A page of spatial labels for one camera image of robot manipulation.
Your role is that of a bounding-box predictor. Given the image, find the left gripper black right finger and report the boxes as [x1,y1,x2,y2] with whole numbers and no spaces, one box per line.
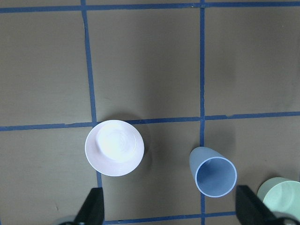
[235,185,277,225]

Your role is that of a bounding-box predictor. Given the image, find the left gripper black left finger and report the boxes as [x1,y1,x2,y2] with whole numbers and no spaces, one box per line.
[73,187,105,225]

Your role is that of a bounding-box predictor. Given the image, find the blue cup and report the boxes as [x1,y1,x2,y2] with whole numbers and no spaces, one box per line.
[189,147,237,198]

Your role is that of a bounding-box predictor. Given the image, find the green bowl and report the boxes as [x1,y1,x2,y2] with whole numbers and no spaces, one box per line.
[257,177,300,218]

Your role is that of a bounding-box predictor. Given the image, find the pink bowl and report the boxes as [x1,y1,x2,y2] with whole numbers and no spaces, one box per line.
[85,120,145,177]

